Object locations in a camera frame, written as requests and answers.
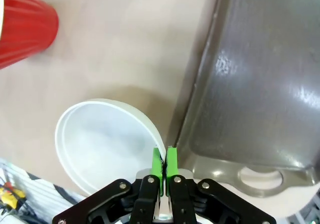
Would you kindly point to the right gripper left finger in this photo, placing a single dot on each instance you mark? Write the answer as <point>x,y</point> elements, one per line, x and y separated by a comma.
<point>158,169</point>

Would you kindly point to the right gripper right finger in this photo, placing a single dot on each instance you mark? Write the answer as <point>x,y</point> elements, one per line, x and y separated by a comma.
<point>172,164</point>

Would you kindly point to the white bowl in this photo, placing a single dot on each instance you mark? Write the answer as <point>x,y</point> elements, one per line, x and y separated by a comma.
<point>100,139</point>

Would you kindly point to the red plastic cup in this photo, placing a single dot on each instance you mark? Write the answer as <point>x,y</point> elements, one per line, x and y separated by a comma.
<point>25,22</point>

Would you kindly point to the dark brown serving tray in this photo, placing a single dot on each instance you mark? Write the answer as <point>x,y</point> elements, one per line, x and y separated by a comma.
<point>250,84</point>

